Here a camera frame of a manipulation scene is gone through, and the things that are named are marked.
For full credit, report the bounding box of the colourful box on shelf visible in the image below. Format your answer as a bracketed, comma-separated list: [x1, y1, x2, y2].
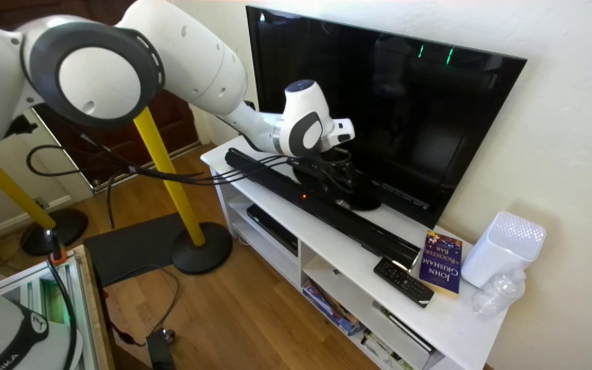
[303, 280, 364, 335]

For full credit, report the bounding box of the black round stanchion base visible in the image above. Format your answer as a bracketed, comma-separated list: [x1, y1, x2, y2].
[172, 222, 233, 276]

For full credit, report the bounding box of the dark floor mat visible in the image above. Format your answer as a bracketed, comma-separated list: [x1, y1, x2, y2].
[85, 213, 183, 286]

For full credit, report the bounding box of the white TV stand cabinet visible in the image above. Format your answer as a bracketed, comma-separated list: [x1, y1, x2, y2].
[200, 134, 511, 370]

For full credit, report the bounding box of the white ribbed container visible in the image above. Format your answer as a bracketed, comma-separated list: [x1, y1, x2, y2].
[461, 211, 547, 287]

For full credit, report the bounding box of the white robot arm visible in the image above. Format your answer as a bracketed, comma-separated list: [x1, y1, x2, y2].
[0, 0, 357, 158]

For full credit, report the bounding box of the clear plastic bottle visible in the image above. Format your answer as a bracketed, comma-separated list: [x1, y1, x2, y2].
[473, 268, 527, 316]

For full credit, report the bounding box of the yellow stanchion post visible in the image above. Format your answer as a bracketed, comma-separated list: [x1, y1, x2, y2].
[135, 106, 207, 247]
[0, 166, 55, 229]

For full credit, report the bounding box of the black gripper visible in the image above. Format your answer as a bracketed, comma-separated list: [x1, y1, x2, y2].
[294, 148, 355, 194]

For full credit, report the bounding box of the black remote control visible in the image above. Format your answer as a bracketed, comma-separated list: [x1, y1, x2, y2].
[374, 259, 434, 307]

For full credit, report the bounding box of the black flat screen television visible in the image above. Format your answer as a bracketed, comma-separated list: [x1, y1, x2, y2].
[248, 6, 527, 225]

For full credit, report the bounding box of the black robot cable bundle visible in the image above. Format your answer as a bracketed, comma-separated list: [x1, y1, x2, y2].
[26, 132, 299, 190]

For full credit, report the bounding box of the black media player box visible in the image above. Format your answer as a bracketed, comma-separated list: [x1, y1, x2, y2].
[248, 205, 299, 257]

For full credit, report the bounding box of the purple paperback book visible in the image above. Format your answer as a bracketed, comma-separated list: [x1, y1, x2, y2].
[419, 229, 462, 294]

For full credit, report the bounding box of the long black soundbar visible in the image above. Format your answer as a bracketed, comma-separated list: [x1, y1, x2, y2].
[225, 148, 419, 266]

